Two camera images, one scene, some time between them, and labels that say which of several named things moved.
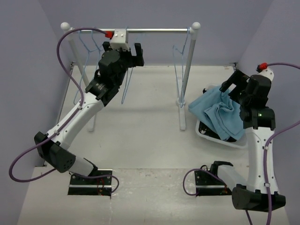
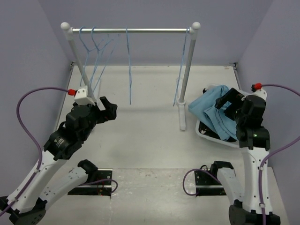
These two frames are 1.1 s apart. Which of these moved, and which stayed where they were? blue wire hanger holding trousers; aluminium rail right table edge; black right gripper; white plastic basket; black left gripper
Moved: black right gripper; black left gripper; blue wire hanger holding trousers
Stayed: aluminium rail right table edge; white plastic basket
